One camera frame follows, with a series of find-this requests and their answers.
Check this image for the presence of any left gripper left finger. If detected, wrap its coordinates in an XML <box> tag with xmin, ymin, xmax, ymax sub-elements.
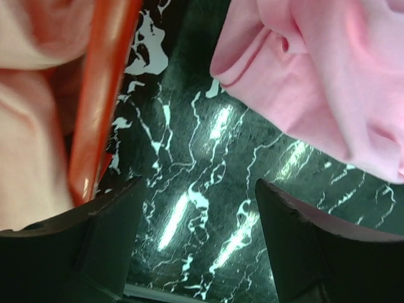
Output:
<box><xmin>1</xmin><ymin>177</ymin><xmax>144</xmax><ymax>302</ymax></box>

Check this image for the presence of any salmon t shirt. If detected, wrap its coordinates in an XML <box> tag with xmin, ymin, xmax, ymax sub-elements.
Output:
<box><xmin>1</xmin><ymin>1</ymin><xmax>94</xmax><ymax>230</ymax></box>

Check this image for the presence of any black marble pattern mat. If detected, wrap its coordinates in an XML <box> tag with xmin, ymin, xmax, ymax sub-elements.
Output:
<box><xmin>98</xmin><ymin>1</ymin><xmax>403</xmax><ymax>302</ymax></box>

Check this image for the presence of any pink t shirt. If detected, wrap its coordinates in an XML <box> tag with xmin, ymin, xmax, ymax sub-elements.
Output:
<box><xmin>210</xmin><ymin>1</ymin><xmax>403</xmax><ymax>184</ymax></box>

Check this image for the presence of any red plastic bin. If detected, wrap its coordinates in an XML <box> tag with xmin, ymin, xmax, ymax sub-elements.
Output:
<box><xmin>68</xmin><ymin>0</ymin><xmax>143</xmax><ymax>206</ymax></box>

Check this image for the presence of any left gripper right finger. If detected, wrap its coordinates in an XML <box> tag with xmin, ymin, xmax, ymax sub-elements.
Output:
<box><xmin>255</xmin><ymin>179</ymin><xmax>403</xmax><ymax>302</ymax></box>

